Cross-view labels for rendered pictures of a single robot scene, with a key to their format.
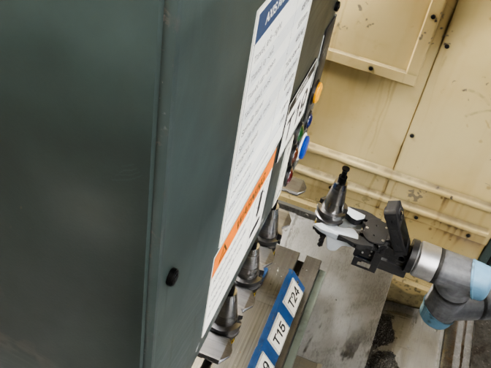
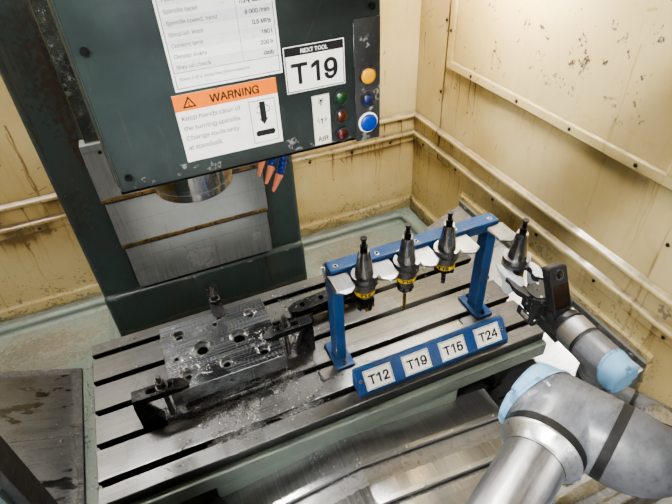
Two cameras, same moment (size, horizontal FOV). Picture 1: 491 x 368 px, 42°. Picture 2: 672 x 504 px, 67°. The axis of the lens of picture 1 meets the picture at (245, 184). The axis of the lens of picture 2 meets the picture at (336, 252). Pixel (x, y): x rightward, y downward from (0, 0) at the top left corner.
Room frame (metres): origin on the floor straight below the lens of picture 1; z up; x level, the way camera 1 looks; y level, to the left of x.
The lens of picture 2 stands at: (0.12, -0.70, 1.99)
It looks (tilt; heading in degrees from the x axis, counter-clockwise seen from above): 39 degrees down; 56
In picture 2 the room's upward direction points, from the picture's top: 4 degrees counter-clockwise
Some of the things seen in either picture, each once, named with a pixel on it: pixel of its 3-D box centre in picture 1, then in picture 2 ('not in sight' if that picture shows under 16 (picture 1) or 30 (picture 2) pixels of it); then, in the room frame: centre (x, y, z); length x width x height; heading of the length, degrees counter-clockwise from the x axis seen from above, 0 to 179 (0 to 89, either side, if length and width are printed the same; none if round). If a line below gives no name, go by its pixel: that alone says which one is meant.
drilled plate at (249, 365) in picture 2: not in sight; (221, 347); (0.35, 0.23, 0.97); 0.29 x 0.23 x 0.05; 167
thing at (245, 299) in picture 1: (234, 296); (385, 270); (0.71, -0.02, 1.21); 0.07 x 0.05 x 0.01; 77
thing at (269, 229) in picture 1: (269, 217); (448, 235); (0.87, -0.06, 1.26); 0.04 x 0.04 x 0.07
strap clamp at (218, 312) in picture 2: not in sight; (216, 306); (0.41, 0.37, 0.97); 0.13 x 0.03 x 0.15; 77
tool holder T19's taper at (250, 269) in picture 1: (249, 257); (407, 248); (0.76, -0.03, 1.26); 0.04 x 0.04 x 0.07
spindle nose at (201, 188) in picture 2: not in sight; (187, 157); (0.39, 0.21, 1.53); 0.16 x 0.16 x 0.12
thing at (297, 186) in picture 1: (290, 184); (502, 233); (1.03, -0.09, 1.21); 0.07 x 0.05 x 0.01; 77
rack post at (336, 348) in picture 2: not in sight; (336, 318); (0.61, 0.06, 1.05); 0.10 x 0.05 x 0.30; 77
